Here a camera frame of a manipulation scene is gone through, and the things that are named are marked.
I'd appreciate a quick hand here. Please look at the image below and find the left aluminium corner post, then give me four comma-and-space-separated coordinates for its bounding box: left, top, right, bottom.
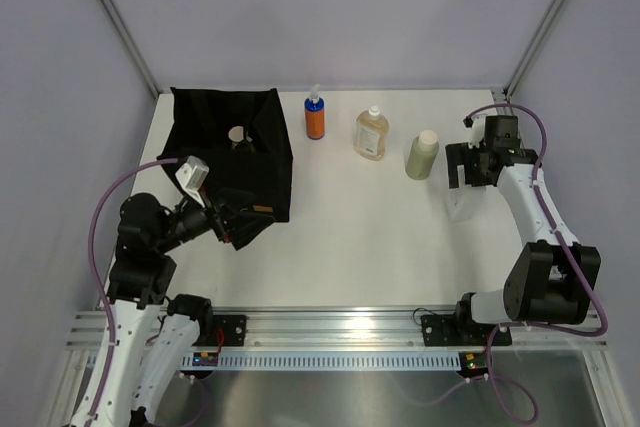
98, 0, 162, 99

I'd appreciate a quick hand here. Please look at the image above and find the white translucent bottle black cap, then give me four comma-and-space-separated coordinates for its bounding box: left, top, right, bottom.
445, 185, 486, 222

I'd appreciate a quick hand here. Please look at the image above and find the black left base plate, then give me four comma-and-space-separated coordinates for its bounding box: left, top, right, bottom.
195, 314, 247, 347

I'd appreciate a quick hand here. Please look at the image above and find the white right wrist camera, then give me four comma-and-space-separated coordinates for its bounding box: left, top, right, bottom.
463, 114, 486, 149

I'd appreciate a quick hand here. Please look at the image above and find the orange blue spray bottle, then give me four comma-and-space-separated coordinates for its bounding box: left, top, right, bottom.
304, 84, 325, 140

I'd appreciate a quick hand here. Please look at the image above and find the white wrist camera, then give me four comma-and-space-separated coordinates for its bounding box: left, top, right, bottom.
175, 156, 209, 208
463, 114, 486, 149

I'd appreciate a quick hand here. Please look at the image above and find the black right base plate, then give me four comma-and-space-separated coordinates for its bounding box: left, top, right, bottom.
420, 314, 495, 348

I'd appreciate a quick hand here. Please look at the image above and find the beige pump bottle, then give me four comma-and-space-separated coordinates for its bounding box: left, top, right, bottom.
228, 126, 253, 151

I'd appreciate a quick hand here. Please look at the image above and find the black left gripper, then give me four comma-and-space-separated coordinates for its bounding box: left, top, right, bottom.
155, 176, 274, 254

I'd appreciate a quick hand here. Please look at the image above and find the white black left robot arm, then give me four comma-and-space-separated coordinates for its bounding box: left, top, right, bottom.
70, 189, 274, 426

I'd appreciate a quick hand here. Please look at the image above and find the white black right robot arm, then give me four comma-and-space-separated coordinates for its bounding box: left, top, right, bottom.
445, 108, 608, 344

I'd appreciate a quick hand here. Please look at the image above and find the right aluminium corner post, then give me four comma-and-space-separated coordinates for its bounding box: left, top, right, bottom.
502, 0, 568, 102

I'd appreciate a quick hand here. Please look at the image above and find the clear amber soap bottle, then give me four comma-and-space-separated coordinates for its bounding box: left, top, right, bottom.
354, 106, 390, 161

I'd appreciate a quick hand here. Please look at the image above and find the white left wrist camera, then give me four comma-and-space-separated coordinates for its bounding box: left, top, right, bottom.
175, 156, 209, 208

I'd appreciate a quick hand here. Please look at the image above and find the white slotted cable duct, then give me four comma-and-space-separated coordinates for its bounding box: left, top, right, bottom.
179, 351, 461, 372

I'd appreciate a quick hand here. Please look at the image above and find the black canvas bag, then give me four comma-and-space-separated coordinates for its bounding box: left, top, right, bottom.
159, 87, 293, 223

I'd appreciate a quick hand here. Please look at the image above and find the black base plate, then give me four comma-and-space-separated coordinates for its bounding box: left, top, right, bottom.
420, 314, 495, 348
195, 314, 247, 347

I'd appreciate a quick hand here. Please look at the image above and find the green bottle beige cap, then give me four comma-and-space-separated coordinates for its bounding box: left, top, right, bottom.
405, 130, 439, 180

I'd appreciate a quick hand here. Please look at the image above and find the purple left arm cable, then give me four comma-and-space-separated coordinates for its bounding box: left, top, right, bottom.
87, 157, 216, 427

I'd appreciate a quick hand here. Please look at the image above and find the aluminium corner post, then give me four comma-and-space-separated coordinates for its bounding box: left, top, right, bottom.
98, 0, 162, 99
502, 0, 568, 102

